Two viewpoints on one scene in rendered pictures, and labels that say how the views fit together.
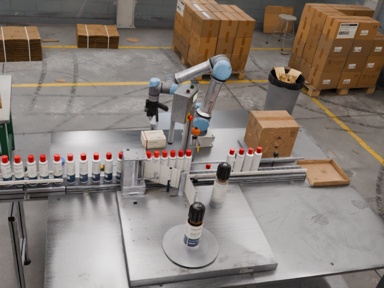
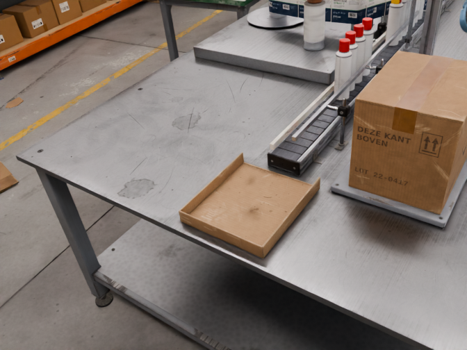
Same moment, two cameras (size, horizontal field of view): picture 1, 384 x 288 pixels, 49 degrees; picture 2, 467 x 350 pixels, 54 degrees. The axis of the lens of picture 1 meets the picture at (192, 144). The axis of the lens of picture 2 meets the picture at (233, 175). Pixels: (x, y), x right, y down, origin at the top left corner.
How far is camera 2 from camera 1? 3.76 m
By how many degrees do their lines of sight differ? 103
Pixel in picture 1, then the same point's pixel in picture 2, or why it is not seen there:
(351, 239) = (127, 125)
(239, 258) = (230, 32)
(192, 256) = (265, 12)
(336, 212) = (170, 146)
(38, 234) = not seen: outside the picture
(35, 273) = not seen: hidden behind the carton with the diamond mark
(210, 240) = (268, 23)
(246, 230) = (251, 47)
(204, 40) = not seen: outside the picture
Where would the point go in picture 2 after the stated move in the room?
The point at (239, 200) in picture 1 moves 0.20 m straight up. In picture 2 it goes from (297, 60) to (297, 10)
